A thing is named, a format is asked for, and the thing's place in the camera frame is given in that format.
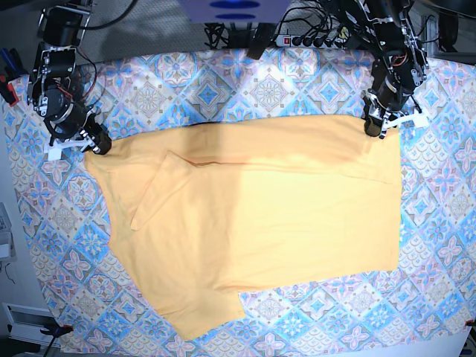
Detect yellow T-shirt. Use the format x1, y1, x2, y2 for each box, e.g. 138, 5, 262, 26
84, 115, 402, 340

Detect tangled black cables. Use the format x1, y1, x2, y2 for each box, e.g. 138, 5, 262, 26
202, 0, 358, 49

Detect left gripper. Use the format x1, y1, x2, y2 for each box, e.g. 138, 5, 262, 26
362, 83, 413, 140

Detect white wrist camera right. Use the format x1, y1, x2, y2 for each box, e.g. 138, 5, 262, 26
43, 140, 85, 161

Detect aluminium rail with clamp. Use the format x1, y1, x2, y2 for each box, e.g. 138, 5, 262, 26
1, 303, 73, 347

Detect blue patterned tablecloth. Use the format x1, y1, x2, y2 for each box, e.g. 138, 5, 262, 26
1, 49, 475, 356

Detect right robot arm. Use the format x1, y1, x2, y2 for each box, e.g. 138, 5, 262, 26
27, 1, 112, 155

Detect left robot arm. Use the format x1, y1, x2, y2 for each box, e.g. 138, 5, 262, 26
332, 1, 428, 139

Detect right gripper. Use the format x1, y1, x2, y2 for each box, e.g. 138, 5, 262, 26
44, 106, 112, 155

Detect red clamp left edge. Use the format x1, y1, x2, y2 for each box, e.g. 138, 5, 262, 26
0, 74, 19, 106

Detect white power strip red switch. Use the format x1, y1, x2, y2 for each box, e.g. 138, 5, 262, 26
274, 34, 344, 48

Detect black clamp on table edge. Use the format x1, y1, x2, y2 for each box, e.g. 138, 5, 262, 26
247, 23, 277, 60

